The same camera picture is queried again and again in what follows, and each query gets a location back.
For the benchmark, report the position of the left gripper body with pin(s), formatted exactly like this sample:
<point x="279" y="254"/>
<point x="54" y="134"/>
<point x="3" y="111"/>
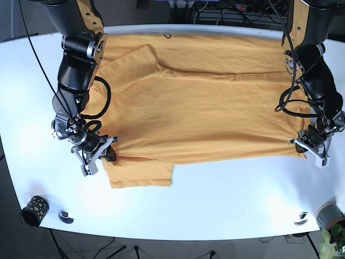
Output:
<point x="324" y="153"/>

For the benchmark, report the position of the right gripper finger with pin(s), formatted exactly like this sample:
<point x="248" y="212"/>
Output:
<point x="110" y="156"/>

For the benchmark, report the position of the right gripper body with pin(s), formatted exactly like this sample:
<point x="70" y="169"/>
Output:
<point x="88" y="150"/>

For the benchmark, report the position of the orange yellow T-shirt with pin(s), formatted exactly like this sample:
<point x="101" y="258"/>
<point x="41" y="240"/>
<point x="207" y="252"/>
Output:
<point x="191" y="99"/>

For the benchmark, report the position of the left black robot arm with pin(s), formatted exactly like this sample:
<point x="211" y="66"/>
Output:
<point x="306" y="29"/>

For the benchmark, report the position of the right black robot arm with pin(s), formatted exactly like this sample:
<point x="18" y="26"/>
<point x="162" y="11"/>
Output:
<point x="83" y="43"/>

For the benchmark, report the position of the grey plant pot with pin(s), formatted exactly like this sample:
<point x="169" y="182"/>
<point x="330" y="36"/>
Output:
<point x="328" y="215"/>

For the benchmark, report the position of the black gold-dotted cup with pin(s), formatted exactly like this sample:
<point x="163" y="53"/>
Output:
<point x="34" y="212"/>

